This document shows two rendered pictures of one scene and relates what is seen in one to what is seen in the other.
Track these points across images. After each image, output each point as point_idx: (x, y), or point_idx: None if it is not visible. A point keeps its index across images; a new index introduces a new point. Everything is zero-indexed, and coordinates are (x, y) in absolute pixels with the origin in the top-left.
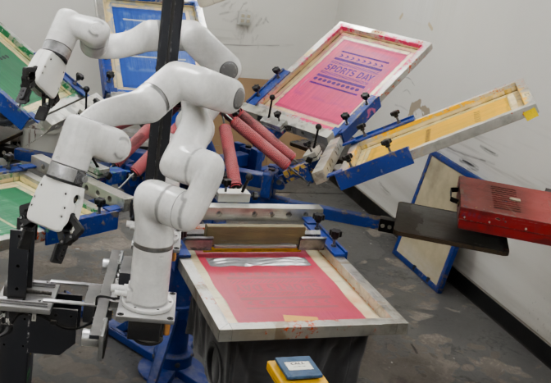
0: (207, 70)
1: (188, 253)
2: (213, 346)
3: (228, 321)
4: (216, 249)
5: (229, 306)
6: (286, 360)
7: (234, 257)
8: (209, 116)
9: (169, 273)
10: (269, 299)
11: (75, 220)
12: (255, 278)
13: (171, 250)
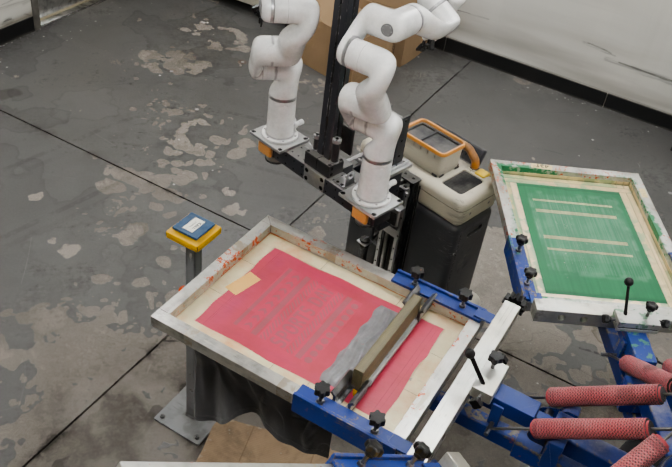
0: None
1: (396, 280)
2: None
3: (284, 245)
4: None
5: (304, 262)
6: (205, 224)
7: (381, 328)
8: (289, 32)
9: (268, 114)
10: (290, 291)
11: (258, 4)
12: (332, 314)
13: (269, 98)
